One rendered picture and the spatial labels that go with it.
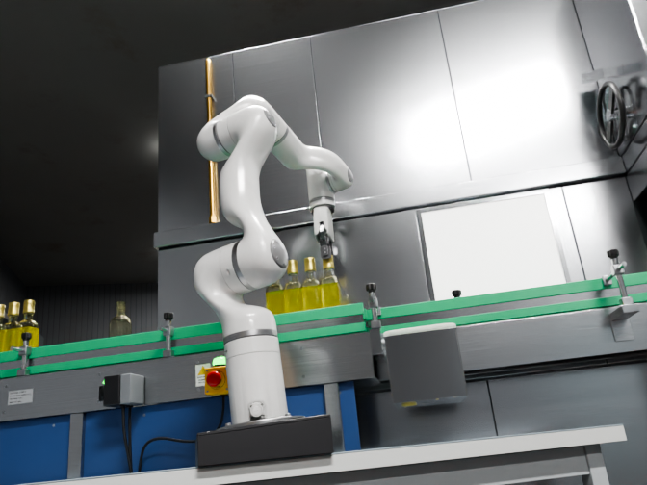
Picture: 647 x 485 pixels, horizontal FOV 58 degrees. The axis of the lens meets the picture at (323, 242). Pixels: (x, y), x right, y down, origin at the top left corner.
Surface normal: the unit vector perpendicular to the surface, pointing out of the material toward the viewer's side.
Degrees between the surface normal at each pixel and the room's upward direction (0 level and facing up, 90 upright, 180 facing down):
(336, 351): 90
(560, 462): 90
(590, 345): 90
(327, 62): 90
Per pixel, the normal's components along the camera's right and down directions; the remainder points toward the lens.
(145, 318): 0.22, -0.35
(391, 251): -0.18, -0.32
